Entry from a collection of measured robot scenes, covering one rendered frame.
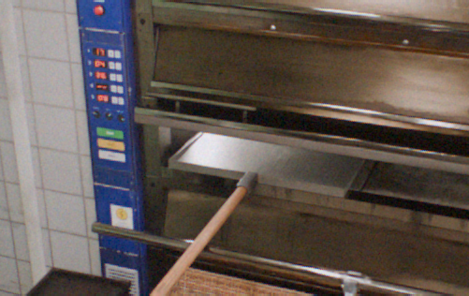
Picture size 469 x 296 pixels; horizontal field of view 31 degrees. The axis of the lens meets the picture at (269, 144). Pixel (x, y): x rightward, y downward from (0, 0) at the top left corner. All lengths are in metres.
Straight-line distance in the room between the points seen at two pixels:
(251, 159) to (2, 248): 1.00
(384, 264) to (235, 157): 0.56
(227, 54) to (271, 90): 0.16
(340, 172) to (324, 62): 0.41
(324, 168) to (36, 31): 0.96
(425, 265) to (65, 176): 1.17
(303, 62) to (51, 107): 0.85
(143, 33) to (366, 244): 0.88
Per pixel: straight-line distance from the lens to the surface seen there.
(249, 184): 2.37
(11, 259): 3.10
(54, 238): 2.93
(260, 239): 2.53
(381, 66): 2.22
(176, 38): 2.41
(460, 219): 2.33
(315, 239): 2.48
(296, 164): 2.55
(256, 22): 2.27
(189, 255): 2.07
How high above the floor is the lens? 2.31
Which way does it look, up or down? 25 degrees down
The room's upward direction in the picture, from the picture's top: straight up
